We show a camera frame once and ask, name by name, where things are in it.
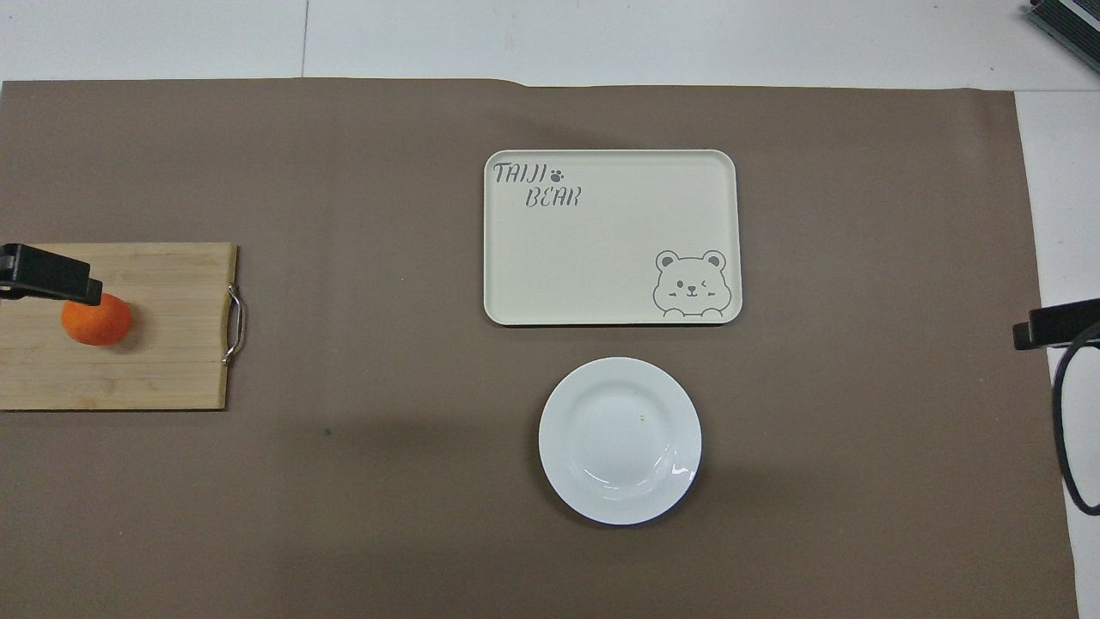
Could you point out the white round plate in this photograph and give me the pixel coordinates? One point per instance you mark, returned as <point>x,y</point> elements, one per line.
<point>619,438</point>

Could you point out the orange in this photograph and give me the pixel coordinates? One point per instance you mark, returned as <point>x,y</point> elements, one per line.
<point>96,323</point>

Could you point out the cream tray with bear print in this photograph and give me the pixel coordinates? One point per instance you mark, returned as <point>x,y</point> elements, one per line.
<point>601,249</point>

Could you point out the black stand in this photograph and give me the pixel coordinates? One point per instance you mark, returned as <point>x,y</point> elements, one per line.
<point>1070,26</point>

